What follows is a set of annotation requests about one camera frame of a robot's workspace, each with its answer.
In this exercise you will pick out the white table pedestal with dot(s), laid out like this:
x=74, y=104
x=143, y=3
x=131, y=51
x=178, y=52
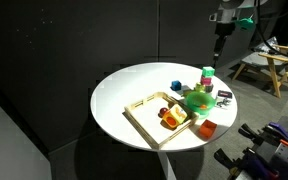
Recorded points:
x=167, y=166

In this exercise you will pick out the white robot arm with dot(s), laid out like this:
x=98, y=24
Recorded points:
x=229, y=10

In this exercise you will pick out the magenta block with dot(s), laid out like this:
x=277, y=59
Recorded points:
x=206, y=81

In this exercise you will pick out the green block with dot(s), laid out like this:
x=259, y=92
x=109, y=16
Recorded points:
x=208, y=71

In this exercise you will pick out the wooden tray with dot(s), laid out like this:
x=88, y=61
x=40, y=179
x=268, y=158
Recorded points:
x=144, y=123

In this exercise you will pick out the orange block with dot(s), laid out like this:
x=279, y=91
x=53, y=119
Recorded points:
x=207, y=129

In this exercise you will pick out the blue block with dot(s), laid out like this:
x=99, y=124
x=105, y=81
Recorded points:
x=176, y=85

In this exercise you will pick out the yellow-green block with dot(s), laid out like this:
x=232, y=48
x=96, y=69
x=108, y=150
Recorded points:
x=200, y=88

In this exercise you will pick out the dark red ball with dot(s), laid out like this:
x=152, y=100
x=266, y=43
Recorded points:
x=163, y=112

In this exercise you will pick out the colourful picture soft cube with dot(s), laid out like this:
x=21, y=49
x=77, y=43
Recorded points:
x=174, y=116

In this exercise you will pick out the grey block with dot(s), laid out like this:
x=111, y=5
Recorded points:
x=209, y=88

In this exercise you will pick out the green plastic bowl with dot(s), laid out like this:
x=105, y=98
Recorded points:
x=194, y=100

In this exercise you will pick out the wooden chair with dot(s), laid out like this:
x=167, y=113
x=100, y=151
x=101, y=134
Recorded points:
x=272, y=63

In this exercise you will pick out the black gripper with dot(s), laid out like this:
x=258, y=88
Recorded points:
x=224, y=29

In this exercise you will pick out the green camera mount plate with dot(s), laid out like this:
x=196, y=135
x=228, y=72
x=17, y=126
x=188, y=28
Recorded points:
x=245, y=23

